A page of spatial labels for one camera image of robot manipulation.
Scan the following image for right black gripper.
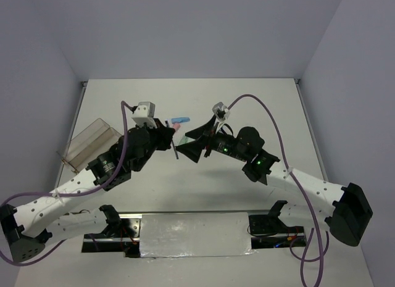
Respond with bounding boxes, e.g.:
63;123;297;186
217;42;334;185
176;115;249;162

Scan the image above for blue pen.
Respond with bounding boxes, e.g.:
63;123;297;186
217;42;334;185
165;120;179;160

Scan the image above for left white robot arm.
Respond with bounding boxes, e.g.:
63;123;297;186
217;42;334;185
1;119;176;267

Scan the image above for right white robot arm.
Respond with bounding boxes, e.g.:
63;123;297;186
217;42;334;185
176;117;373;247

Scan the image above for blue translucent eraser case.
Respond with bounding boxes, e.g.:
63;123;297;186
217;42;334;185
170;117;190;124

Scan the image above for clear brown three-compartment organizer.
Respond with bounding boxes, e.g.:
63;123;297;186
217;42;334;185
57;118;122;174

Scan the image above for white base cover plate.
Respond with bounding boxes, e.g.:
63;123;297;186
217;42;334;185
139;212;254;258

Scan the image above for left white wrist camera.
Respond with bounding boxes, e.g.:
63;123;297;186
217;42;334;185
131;101;157;128

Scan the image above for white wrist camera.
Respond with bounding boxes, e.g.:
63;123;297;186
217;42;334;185
131;101;157;128
212;102;230;131

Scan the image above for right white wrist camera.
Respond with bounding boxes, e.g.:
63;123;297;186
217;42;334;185
212;102;230;131

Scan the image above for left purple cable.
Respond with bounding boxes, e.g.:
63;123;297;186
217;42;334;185
0;101;136;266

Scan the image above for purple cable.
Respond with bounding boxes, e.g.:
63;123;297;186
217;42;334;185
0;101;136;266
227;94;330;287

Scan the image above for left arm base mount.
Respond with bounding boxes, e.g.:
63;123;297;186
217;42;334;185
81;205;142;258

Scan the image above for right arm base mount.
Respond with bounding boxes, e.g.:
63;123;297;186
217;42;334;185
247;201;306;250

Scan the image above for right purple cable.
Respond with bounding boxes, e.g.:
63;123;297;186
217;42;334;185
227;94;330;287

